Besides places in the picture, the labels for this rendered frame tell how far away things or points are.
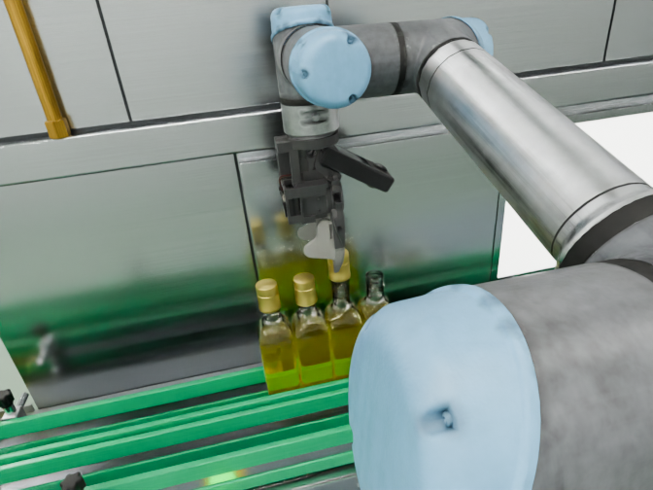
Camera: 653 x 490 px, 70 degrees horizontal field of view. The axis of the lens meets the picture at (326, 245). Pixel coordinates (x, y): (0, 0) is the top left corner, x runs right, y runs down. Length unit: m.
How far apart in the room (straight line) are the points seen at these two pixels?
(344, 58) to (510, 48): 0.48
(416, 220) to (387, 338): 0.69
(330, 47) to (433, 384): 0.36
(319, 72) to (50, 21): 0.44
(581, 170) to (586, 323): 0.16
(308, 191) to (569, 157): 0.37
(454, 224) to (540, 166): 0.57
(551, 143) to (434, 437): 0.25
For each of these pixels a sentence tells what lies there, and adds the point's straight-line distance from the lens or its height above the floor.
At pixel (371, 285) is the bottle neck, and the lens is 0.76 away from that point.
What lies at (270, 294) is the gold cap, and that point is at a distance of 0.72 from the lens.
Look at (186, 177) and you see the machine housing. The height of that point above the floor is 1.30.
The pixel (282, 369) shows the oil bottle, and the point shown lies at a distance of 0.80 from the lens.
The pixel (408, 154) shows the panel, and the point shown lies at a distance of 0.83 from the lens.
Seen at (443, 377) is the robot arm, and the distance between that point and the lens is 0.19.
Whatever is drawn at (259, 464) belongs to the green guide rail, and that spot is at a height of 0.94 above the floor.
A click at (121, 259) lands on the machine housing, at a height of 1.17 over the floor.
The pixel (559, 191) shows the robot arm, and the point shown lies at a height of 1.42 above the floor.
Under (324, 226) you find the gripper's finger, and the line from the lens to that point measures 0.67.
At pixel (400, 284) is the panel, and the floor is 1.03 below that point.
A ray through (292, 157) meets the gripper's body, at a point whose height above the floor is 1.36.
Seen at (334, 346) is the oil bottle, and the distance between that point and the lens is 0.79.
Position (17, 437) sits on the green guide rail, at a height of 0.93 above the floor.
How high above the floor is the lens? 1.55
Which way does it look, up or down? 28 degrees down
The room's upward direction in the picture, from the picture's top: 5 degrees counter-clockwise
